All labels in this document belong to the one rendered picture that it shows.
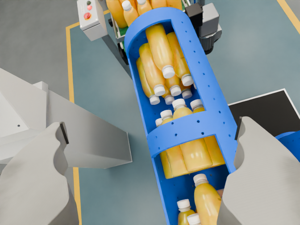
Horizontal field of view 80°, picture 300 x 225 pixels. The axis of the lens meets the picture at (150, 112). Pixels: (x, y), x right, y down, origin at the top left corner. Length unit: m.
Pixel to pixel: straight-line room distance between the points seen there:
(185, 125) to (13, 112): 0.59
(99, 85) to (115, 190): 1.17
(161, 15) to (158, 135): 0.40
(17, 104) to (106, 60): 1.68
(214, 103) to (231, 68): 1.48
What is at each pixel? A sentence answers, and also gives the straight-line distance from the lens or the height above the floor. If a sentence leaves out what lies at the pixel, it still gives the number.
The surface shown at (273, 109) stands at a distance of 1.73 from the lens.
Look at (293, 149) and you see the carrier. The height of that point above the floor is 0.91.
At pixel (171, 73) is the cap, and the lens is 0.62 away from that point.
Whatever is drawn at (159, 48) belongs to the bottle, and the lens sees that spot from 0.64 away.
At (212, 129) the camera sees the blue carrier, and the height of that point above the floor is 1.22.
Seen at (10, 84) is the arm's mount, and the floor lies 1.26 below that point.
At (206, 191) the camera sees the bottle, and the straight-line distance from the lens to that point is 0.55.
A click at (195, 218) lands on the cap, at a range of 0.58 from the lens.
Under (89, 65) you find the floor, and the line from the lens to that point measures 2.44.
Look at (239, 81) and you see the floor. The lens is 1.93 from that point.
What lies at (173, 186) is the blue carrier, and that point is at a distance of 0.69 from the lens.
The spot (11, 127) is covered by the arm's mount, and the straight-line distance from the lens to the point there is 0.84.
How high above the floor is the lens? 1.69
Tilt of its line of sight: 67 degrees down
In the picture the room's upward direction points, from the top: 40 degrees counter-clockwise
